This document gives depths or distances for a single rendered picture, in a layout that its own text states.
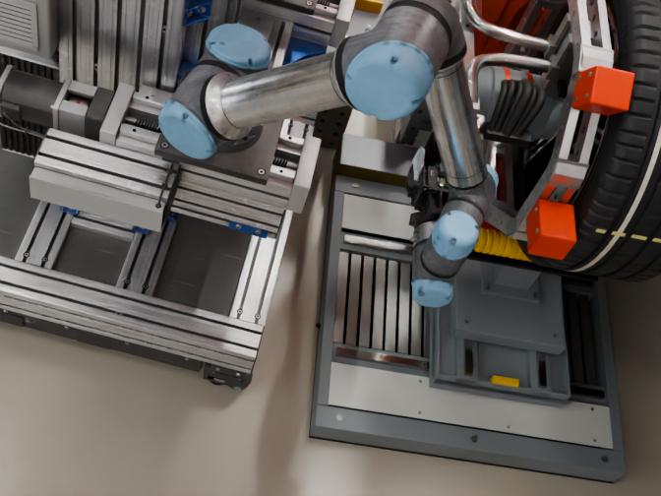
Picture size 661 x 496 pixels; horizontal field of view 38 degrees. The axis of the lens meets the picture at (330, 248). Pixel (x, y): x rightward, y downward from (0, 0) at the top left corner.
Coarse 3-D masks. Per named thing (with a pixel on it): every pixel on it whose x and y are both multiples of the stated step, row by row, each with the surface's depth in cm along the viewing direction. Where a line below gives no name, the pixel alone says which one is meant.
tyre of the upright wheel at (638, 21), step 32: (608, 0) 195; (640, 0) 183; (640, 32) 179; (640, 64) 178; (640, 96) 177; (608, 128) 183; (640, 128) 177; (512, 160) 237; (608, 160) 181; (640, 160) 180; (608, 192) 182; (576, 224) 190; (608, 224) 187; (640, 224) 186; (576, 256) 196; (608, 256) 196; (640, 256) 194
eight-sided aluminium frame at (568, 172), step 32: (544, 0) 211; (576, 0) 188; (544, 32) 221; (576, 32) 185; (608, 32) 185; (576, 64) 181; (608, 64) 180; (576, 160) 184; (512, 192) 225; (544, 192) 189; (512, 224) 202
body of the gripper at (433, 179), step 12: (432, 168) 186; (420, 180) 186; (432, 180) 185; (444, 180) 186; (420, 192) 185; (432, 192) 185; (444, 192) 184; (420, 204) 188; (432, 204) 184; (444, 204) 185; (432, 216) 181
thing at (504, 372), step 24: (432, 312) 263; (432, 336) 258; (432, 360) 254; (456, 360) 250; (480, 360) 254; (504, 360) 256; (528, 360) 256; (552, 360) 259; (432, 384) 251; (456, 384) 250; (480, 384) 249; (504, 384) 249; (528, 384) 253; (552, 384) 255
